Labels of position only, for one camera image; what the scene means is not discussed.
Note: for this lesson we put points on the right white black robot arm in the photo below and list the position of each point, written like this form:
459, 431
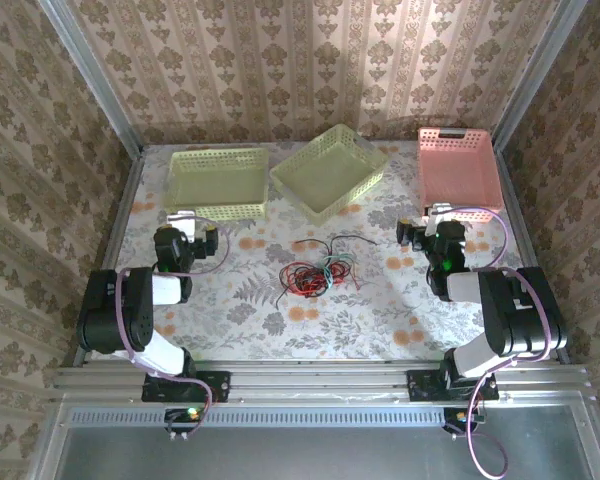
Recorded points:
465, 287

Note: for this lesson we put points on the pale green perforated basket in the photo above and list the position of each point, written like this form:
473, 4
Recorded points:
215, 180
325, 175

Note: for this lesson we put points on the pink perforated basket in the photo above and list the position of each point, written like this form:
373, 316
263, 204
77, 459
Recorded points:
455, 170

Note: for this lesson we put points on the small controller board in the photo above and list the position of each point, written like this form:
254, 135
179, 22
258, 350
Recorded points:
185, 415
460, 417

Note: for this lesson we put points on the grey metal sheet panel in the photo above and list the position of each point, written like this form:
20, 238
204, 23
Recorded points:
320, 455

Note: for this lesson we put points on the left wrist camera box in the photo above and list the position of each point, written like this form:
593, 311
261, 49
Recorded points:
182, 220

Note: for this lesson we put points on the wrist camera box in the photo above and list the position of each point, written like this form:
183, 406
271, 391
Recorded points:
182, 220
439, 211

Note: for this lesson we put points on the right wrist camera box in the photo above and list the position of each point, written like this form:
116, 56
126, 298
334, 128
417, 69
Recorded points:
439, 211

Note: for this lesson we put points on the aluminium table side rail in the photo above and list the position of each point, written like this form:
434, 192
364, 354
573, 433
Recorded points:
517, 205
117, 225

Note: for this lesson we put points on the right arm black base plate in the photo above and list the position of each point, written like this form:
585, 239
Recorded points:
422, 387

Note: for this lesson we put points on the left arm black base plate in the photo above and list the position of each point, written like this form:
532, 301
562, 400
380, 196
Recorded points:
220, 387

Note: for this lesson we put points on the aluminium frame post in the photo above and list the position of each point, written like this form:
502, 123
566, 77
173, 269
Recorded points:
535, 75
95, 85

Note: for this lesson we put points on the aluminium frame rail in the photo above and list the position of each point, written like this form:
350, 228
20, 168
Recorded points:
320, 380

